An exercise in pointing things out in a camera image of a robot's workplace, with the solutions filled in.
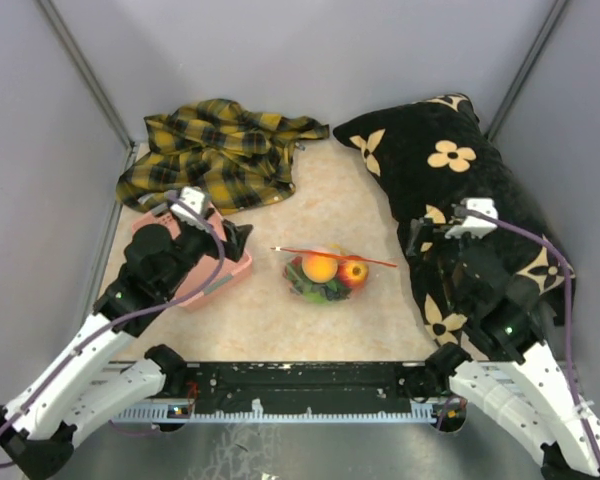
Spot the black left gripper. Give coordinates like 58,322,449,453
160,207,252,295

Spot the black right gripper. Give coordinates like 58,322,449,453
407,216,485,313

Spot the pink plastic basket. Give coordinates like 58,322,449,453
131,209,253,312

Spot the red toy fruit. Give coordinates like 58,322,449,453
336,260,369,290

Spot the yellow-orange toy peach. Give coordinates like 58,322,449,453
301,254,339,283

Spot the red toy cherry bunch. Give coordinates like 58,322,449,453
283,257,353,304

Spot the clear orange-zipper zip bag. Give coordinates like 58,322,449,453
271,244,397,305

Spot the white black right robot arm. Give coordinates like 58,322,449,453
398,211,600,479

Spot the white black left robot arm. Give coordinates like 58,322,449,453
0,220,253,479

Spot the black floral pillow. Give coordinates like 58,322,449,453
332,91,578,361

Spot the yellow plaid shirt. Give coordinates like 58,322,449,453
116,99,330,215

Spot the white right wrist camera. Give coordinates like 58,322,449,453
445,197,498,239

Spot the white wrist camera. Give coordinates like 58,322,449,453
170,186,210,227
445,197,498,239

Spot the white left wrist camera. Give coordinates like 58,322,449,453
170,186,210,227

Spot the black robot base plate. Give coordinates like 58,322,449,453
129,360,487,416

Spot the white slotted cable duct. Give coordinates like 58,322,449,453
109,402,461,425

